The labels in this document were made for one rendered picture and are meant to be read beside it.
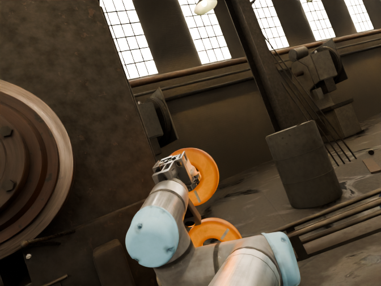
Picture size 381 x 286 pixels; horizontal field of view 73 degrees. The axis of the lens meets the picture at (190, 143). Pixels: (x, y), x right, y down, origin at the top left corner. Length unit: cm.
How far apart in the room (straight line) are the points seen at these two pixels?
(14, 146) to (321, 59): 804
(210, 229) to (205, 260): 28
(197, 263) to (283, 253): 13
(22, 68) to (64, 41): 17
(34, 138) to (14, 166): 9
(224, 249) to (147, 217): 13
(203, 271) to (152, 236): 10
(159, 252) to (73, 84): 73
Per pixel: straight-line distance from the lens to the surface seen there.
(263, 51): 480
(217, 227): 70
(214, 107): 806
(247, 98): 879
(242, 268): 32
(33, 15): 112
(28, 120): 78
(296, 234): 68
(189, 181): 56
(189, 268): 44
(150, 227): 37
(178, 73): 716
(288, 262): 39
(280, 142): 301
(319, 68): 819
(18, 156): 70
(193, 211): 58
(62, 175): 77
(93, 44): 106
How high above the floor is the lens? 95
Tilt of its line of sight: 3 degrees up
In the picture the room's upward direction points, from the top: 20 degrees counter-clockwise
